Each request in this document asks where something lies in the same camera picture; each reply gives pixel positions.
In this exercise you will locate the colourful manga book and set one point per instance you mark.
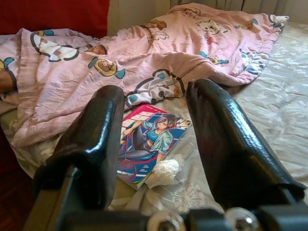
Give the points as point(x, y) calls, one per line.
point(149, 142)

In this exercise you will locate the red upholstered bed frame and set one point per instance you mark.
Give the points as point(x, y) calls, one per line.
point(48, 14)

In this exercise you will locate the pink cartoon print quilt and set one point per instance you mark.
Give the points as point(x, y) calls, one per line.
point(72, 84)

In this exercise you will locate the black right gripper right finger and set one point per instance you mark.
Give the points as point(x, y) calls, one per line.
point(228, 149)

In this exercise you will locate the beige floral bedspread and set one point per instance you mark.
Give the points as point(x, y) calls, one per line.
point(276, 108)

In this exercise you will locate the crumpled white tissue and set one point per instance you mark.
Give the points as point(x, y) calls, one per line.
point(166, 172)

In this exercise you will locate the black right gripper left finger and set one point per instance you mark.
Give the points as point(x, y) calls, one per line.
point(96, 134)

